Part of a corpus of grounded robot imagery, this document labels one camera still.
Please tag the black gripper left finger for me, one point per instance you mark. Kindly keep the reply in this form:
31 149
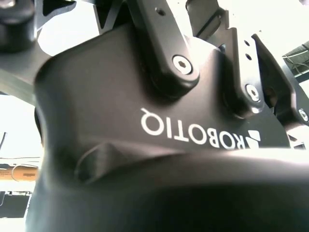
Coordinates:
166 48

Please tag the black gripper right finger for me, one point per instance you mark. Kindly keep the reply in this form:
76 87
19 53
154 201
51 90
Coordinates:
251 72

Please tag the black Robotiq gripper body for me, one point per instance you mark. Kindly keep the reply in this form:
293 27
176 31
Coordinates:
108 96

